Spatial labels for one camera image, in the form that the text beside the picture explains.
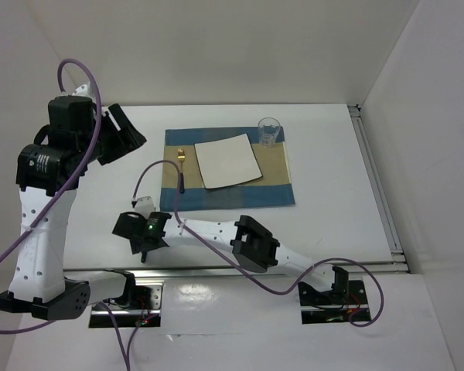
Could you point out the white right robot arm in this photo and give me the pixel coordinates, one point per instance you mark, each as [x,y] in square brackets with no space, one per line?
[247,243]

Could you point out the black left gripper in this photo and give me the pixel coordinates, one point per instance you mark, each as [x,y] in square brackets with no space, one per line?
[127,137]

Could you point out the clear plastic cup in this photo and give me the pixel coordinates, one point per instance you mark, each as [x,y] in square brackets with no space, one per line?
[268,130]

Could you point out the gold fork green handle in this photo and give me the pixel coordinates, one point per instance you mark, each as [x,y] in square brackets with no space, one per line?
[181,158]

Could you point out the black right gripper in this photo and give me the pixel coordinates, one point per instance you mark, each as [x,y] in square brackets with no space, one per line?
[137,246]

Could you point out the white square plate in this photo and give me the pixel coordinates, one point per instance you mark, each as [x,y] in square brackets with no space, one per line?
[227,162]

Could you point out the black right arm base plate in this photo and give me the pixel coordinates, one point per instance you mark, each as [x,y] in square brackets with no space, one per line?
[316,309]

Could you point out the blue beige striped placemat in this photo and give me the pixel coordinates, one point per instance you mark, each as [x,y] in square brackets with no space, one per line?
[273,189]

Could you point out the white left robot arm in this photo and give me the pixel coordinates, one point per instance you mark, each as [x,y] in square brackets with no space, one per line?
[39,286]

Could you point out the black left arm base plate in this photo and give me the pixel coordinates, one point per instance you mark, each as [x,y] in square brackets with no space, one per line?
[143,309]

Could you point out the aluminium front rail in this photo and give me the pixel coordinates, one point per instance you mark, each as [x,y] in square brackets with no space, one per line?
[395,267]

